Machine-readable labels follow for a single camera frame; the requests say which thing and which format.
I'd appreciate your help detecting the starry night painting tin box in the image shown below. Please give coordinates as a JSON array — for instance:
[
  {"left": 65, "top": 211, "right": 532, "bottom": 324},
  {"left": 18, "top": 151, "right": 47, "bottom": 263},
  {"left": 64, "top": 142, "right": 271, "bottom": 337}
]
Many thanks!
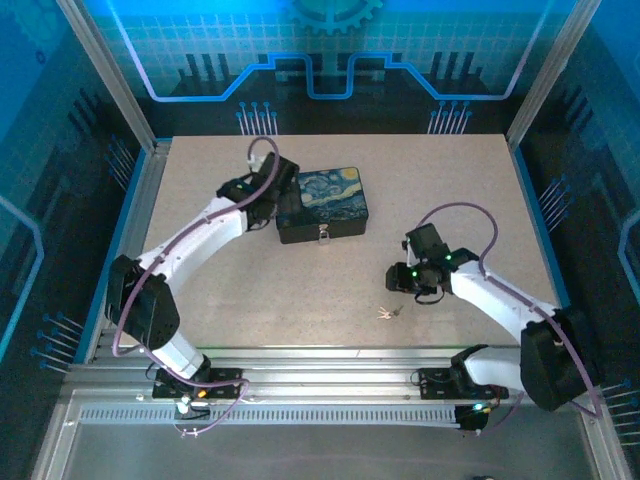
[{"left": 275, "top": 165, "right": 370, "bottom": 246}]

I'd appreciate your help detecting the small controller board with LED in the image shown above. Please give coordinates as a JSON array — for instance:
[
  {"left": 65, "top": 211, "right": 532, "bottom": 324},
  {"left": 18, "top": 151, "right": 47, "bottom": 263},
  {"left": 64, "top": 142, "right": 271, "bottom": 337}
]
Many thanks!
[
  {"left": 453, "top": 402, "right": 490, "bottom": 435},
  {"left": 173, "top": 389, "right": 212, "bottom": 420}
]

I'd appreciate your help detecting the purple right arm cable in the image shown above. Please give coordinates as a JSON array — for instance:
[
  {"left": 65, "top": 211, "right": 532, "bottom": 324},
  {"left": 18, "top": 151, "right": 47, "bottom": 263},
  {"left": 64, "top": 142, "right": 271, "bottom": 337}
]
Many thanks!
[{"left": 414, "top": 201, "right": 604, "bottom": 436}]

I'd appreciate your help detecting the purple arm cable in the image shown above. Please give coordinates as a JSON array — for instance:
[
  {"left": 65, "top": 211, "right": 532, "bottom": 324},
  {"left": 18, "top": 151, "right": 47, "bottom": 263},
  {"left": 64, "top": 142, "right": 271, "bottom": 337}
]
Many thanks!
[
  {"left": 110, "top": 135, "right": 281, "bottom": 439},
  {"left": 414, "top": 201, "right": 604, "bottom": 436}
]

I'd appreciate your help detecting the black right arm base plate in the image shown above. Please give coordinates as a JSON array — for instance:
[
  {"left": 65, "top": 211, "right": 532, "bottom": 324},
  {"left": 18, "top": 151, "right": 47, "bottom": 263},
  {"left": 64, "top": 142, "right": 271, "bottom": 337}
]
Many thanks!
[{"left": 417, "top": 367, "right": 510, "bottom": 401}]

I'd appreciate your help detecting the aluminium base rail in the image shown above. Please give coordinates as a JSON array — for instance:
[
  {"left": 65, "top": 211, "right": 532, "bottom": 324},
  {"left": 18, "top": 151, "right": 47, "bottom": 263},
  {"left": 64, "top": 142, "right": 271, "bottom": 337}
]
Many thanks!
[{"left": 69, "top": 344, "right": 609, "bottom": 404}]

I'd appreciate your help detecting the aluminium side rail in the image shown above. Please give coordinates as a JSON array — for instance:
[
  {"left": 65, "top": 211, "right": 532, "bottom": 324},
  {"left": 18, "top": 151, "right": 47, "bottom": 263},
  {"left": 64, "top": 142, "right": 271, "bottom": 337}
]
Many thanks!
[{"left": 82, "top": 141, "right": 174, "bottom": 364}]

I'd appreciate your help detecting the slotted metal cable duct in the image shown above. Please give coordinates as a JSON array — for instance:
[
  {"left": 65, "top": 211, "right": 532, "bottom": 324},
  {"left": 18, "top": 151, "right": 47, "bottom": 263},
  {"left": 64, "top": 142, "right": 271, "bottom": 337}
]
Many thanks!
[{"left": 79, "top": 407, "right": 464, "bottom": 427}]

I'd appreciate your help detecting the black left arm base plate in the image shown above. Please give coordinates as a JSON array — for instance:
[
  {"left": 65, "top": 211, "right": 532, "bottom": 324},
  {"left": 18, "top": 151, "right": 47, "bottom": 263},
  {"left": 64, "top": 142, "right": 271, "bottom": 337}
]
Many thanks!
[{"left": 152, "top": 367, "right": 245, "bottom": 401}]

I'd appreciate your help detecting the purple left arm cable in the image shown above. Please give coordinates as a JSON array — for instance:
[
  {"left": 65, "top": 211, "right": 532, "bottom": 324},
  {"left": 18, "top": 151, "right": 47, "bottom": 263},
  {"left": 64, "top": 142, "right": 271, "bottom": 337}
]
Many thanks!
[{"left": 110, "top": 135, "right": 281, "bottom": 439}]

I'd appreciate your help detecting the grey metal base plate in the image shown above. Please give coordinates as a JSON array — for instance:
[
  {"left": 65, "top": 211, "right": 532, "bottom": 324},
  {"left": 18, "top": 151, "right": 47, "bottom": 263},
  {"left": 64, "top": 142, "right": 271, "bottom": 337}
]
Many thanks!
[{"left": 32, "top": 389, "right": 634, "bottom": 480}]

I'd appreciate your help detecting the aluminium frame post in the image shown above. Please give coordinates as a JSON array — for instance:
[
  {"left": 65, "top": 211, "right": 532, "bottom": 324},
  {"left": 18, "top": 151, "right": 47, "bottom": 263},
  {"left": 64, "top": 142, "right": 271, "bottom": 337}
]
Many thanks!
[
  {"left": 55, "top": 0, "right": 157, "bottom": 151},
  {"left": 505, "top": 0, "right": 601, "bottom": 147}
]

